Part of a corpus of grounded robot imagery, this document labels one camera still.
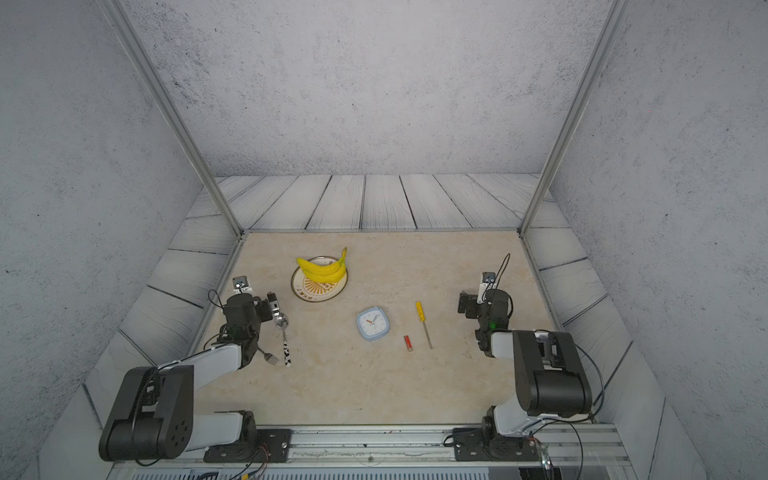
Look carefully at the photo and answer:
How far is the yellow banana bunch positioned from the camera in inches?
40.8

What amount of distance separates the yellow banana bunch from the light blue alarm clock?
0.58 feet

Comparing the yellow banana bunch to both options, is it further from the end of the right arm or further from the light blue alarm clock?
the end of the right arm

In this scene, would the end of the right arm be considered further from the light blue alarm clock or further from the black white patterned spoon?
the black white patterned spoon

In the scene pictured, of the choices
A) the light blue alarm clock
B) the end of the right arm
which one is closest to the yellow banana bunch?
the light blue alarm clock

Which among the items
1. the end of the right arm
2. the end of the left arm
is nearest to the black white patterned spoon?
the end of the left arm

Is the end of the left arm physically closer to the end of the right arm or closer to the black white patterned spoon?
the black white patterned spoon

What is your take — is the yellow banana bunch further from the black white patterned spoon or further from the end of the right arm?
the end of the right arm

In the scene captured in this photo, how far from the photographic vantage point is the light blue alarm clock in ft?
3.04

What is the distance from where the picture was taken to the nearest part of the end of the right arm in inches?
33.8

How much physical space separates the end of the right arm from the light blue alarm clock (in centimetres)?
24

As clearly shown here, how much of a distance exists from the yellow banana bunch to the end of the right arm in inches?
16.8
